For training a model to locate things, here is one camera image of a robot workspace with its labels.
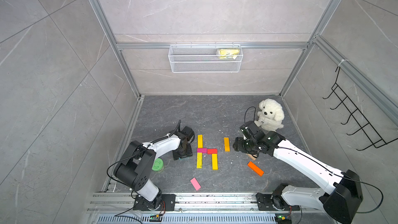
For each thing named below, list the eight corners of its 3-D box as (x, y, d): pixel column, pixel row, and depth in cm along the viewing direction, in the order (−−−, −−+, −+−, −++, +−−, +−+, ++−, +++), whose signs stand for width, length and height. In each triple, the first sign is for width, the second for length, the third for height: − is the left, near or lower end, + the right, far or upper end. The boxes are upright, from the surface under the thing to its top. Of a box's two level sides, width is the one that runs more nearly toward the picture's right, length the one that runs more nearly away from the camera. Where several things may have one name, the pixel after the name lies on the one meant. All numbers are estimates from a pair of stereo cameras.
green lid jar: (153, 172, 85) (151, 169, 81) (156, 161, 89) (154, 157, 85) (163, 172, 85) (161, 169, 81) (164, 161, 89) (163, 157, 85)
